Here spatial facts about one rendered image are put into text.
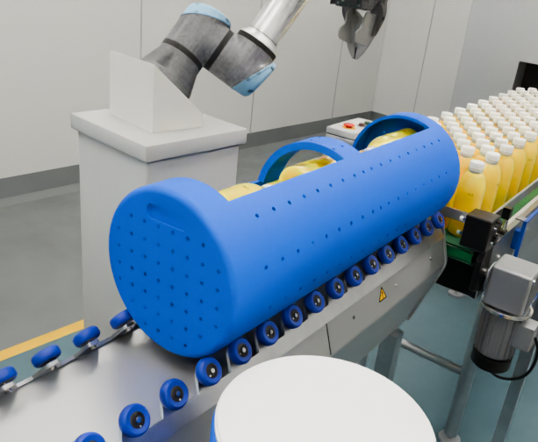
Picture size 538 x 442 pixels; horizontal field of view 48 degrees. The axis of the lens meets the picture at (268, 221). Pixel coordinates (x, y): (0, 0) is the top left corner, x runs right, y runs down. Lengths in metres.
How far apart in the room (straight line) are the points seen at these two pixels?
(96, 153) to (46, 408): 0.78
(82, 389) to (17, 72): 3.12
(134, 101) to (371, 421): 0.99
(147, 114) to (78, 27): 2.66
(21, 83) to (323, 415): 3.41
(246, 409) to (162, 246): 0.29
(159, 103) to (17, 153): 2.67
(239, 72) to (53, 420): 0.95
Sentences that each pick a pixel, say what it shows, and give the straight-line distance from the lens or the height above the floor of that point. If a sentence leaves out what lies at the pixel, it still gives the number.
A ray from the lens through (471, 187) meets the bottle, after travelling 1.72.
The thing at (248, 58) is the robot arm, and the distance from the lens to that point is 1.56.
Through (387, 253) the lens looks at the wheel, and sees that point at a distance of 1.41.
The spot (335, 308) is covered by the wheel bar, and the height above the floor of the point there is 0.92.
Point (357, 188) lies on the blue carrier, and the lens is 1.15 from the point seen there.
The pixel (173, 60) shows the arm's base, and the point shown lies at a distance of 1.53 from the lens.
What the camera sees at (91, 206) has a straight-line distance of 1.66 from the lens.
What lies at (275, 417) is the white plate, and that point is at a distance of 0.80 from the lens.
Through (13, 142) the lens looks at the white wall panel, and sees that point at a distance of 4.05.
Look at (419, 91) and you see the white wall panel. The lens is 6.40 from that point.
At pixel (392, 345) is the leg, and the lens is 1.77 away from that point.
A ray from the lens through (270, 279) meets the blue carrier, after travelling 0.93.
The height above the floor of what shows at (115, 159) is 1.08.
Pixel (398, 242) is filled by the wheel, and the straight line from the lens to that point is 1.47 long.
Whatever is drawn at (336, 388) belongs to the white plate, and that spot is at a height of 1.04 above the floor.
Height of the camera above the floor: 1.56
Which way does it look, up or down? 24 degrees down
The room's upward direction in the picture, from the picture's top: 6 degrees clockwise
